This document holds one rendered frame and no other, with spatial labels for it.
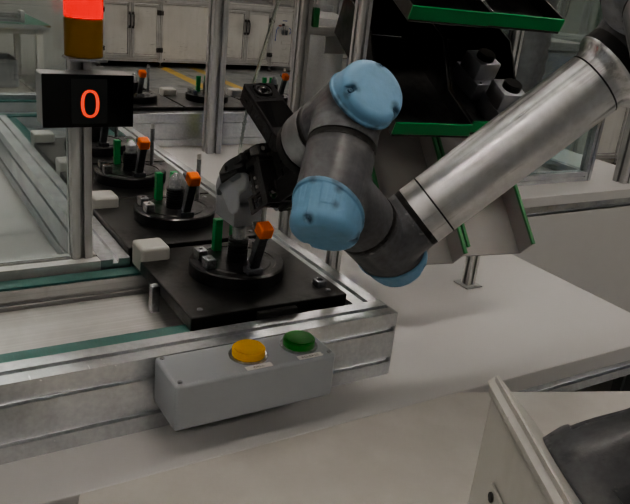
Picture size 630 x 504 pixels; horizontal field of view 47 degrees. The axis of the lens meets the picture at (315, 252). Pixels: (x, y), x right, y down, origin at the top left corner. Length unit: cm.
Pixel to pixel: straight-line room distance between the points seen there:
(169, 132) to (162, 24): 792
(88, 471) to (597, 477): 53
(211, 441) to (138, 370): 12
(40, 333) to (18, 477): 23
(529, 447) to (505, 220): 74
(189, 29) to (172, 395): 958
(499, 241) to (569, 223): 110
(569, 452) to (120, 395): 50
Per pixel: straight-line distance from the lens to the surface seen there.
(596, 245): 251
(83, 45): 103
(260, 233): 99
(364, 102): 75
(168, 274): 107
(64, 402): 88
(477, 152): 83
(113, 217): 130
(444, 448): 96
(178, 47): 1029
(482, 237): 126
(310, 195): 72
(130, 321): 106
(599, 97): 85
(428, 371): 112
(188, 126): 229
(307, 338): 92
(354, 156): 74
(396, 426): 98
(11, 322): 107
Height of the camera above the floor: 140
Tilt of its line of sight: 21 degrees down
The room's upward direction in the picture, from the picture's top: 6 degrees clockwise
